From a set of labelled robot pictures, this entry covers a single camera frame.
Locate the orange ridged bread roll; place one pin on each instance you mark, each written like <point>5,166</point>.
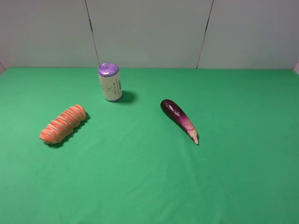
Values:
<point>63,125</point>

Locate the purple eggplant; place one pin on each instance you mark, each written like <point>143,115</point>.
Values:
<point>177,115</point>

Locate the green table cloth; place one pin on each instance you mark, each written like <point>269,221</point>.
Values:
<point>129,163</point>

